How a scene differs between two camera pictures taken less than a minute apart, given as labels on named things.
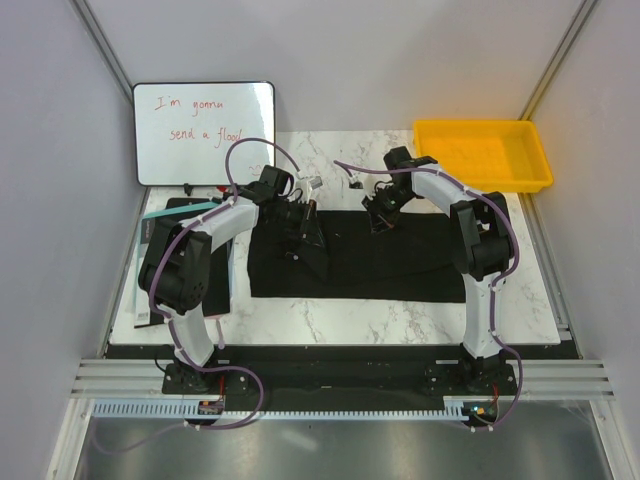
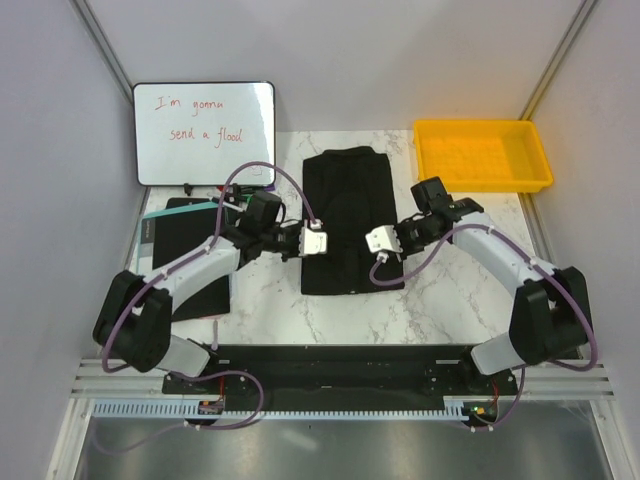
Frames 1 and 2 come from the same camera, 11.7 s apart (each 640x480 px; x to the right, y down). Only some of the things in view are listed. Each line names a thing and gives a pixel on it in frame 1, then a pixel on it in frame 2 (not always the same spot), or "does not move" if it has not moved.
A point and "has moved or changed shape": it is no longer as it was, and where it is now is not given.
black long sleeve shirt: [420, 259] has moved or changed shape
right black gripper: [380, 220] to [406, 250]
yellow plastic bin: [493, 156] does not move
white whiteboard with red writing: [182, 131] does not move
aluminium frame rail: [537, 378] does not move
